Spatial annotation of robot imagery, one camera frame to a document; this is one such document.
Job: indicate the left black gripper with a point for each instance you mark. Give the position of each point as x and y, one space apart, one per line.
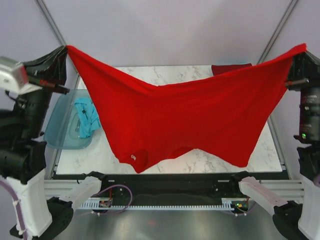
54 64

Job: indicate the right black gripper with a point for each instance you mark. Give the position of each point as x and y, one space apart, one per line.
304 71

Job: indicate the bright red t shirt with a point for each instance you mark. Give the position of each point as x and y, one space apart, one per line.
223 115

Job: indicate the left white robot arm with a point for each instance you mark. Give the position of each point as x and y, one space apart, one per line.
22 156

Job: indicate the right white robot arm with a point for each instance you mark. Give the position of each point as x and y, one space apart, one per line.
296 221

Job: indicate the teal t shirt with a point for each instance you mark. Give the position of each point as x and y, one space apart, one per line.
88 117

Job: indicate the translucent blue plastic bin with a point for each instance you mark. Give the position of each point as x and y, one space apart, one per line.
63 129

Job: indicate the folded dark red t shirt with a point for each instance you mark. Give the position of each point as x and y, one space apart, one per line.
221 69

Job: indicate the right aluminium frame post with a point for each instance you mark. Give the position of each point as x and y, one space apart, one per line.
278 30

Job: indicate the aluminium frame post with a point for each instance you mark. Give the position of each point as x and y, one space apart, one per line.
278 30
44 10

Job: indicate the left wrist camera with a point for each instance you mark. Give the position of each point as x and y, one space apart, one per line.
14 78

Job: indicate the left aluminium frame post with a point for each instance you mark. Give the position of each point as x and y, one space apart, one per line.
44 10

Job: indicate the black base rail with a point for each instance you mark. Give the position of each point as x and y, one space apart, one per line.
168 189

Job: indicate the white slotted cable duct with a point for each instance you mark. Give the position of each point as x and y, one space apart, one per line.
103 205

